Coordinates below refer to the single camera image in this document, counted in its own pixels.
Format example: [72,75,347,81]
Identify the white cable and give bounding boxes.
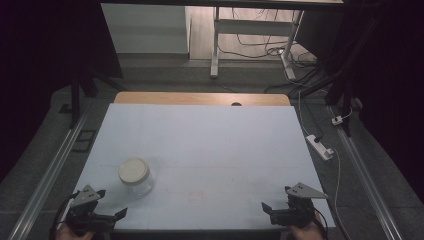
[297,89,343,204]

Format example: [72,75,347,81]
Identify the white cabinet panel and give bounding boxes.
[100,3,190,55]

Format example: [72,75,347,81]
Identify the cream round jar lid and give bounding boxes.
[118,157,150,186]

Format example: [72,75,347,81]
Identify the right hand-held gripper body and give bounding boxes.
[269,182,329,230]

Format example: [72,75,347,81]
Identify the white table sheet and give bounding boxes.
[68,103,336,232]

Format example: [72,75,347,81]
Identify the black metal stand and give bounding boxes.
[68,64,128,130]
[289,13,384,138]

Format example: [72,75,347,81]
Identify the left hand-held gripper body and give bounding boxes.
[65,184,118,235]

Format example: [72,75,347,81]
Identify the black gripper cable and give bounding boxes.
[312,207,330,240]
[49,190,82,240]

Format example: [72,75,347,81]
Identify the white desk frame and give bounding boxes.
[209,6,305,81]

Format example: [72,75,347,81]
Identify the wooden table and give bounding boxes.
[113,92,292,107]

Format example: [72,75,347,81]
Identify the white power strip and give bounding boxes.
[305,134,335,162]

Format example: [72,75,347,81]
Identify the person's right hand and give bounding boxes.
[287,213,327,240]

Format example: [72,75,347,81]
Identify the clear glass jar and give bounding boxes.
[118,157,156,198]

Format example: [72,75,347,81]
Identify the black floor cables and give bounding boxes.
[218,8,323,69]

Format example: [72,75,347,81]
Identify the aluminium rail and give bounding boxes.
[6,109,92,240]
[328,105,405,240]

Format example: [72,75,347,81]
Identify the person's left hand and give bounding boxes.
[54,222,97,240]

